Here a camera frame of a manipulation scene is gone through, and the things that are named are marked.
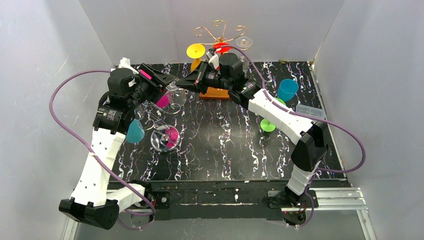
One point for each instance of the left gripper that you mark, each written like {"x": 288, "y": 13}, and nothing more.
{"x": 149, "y": 84}

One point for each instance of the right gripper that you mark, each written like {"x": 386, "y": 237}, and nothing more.
{"x": 201, "y": 78}

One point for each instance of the teal wine glass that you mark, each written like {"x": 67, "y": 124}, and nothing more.
{"x": 135, "y": 132}

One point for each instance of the green wine glass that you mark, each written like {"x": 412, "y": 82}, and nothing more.
{"x": 267, "y": 126}

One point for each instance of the blue wine glass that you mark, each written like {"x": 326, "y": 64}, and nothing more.
{"x": 287, "y": 89}

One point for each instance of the clear ribbed wine glass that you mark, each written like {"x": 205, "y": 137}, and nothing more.
{"x": 175, "y": 96}

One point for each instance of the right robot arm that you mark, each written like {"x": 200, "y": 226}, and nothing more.
{"x": 307, "y": 135}

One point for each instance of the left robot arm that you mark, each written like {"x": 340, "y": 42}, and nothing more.
{"x": 101, "y": 195}

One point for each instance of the pink wine glass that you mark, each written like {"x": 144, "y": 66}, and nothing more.
{"x": 162, "y": 101}

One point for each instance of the orange yellow wine glass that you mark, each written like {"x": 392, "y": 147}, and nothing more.
{"x": 195, "y": 51}

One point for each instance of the red wine glass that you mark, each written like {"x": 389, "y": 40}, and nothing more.
{"x": 221, "y": 47}

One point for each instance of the clear wine glass on gold rack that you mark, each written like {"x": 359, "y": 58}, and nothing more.
{"x": 244, "y": 43}

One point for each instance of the clear plastic screw box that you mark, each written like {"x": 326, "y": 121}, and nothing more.
{"x": 310, "y": 111}

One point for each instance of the gold wire glass rack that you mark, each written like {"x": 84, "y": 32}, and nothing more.
{"x": 215, "y": 93}

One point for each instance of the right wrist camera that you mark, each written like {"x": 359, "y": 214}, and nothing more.
{"x": 213, "y": 59}

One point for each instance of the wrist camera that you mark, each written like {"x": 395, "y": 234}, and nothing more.
{"x": 126, "y": 63}
{"x": 213, "y": 59}

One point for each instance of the silver wire glass rack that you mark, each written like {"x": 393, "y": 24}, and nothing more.
{"x": 164, "y": 138}

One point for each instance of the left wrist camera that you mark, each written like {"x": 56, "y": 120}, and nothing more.
{"x": 126, "y": 63}

